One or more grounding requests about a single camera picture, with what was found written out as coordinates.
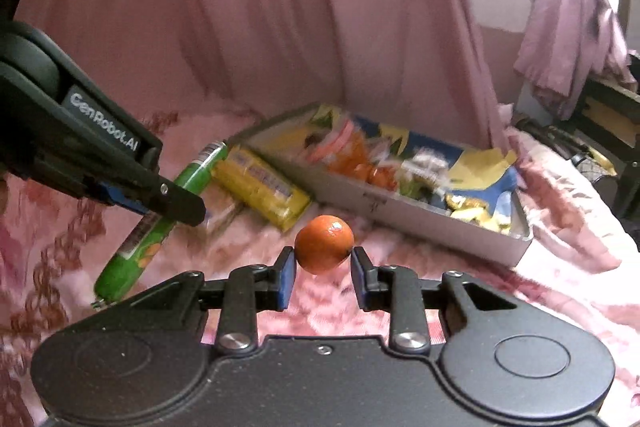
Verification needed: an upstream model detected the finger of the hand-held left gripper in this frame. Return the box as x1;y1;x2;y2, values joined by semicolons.
135;167;207;226
85;181;151;215

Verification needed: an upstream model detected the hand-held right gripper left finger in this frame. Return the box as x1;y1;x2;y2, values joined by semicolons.
130;247;297;355

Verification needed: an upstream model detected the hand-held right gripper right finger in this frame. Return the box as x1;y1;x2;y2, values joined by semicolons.
351;247;518;354

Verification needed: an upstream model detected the orange tangerine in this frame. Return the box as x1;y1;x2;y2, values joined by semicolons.
294;215;355;275

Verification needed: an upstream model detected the green sausage stick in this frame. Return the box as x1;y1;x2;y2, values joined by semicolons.
92;142;231;309

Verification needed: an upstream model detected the cartoon print metal tray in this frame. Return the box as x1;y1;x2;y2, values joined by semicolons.
227;102;533;265

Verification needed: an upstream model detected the yellow snack packet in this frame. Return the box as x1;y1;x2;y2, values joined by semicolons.
212;146;312;232

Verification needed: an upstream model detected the pink floral blanket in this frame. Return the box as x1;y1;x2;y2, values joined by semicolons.
0;104;640;427

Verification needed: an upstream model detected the orange snack packet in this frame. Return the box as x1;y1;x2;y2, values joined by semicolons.
327;127;401;190

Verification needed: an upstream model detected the gold foil snack packet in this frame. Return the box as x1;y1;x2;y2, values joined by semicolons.
445;192;506;233

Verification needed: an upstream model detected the pink white snack packet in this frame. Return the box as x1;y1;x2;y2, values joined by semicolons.
305;119;356;162

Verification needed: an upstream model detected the pink curtain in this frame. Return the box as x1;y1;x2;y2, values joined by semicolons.
20;0;511;148

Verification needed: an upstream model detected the black quilted bag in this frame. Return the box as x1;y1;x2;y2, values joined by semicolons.
515;117;621;188

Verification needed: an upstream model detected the dark wooden table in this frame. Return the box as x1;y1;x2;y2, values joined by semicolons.
575;54;640;220

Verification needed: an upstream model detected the lilac curtain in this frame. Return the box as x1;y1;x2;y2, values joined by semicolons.
514;0;632;120

